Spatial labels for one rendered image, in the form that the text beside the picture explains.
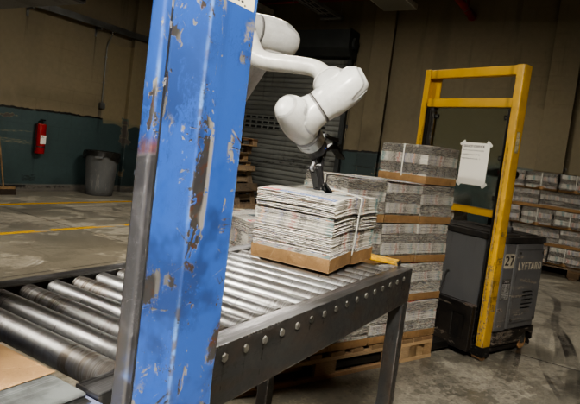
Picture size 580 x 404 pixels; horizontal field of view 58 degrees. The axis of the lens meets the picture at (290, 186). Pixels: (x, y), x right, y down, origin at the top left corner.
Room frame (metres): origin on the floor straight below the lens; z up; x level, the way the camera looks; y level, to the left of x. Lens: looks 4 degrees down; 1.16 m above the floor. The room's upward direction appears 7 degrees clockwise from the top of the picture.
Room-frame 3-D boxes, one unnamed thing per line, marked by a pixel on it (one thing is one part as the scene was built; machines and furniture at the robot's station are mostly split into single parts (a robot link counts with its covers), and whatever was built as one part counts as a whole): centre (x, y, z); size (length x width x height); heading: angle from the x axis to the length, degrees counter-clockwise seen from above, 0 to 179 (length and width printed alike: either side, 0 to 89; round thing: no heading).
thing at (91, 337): (0.95, 0.38, 0.77); 0.47 x 0.05 x 0.05; 59
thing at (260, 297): (1.34, 0.15, 0.77); 0.47 x 0.05 x 0.05; 59
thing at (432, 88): (3.77, -0.92, 0.97); 0.09 x 0.09 x 1.75; 37
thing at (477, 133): (3.51, -1.13, 1.28); 0.57 x 0.01 x 0.65; 37
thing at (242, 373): (1.27, -0.10, 0.74); 1.34 x 0.05 x 0.12; 149
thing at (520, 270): (3.73, -1.41, 0.40); 0.69 x 0.55 x 0.80; 37
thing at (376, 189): (2.89, -0.30, 0.95); 0.38 x 0.29 x 0.23; 36
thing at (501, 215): (3.24, -1.32, 0.97); 0.09 x 0.09 x 1.75; 37
